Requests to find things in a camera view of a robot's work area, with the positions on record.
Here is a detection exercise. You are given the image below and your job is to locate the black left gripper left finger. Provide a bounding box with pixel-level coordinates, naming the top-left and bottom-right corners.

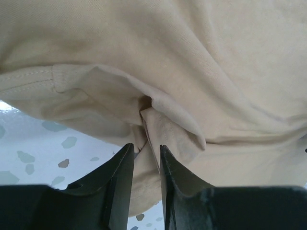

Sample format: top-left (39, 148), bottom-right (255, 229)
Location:
top-left (0, 144), bottom-right (134, 230)

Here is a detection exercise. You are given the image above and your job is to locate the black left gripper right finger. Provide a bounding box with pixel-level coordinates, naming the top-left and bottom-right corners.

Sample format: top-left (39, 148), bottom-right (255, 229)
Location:
top-left (160, 145), bottom-right (307, 230)

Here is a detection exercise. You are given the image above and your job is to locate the beige t shirt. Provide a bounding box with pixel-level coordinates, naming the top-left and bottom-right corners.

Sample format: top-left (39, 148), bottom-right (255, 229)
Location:
top-left (0, 0), bottom-right (307, 216)

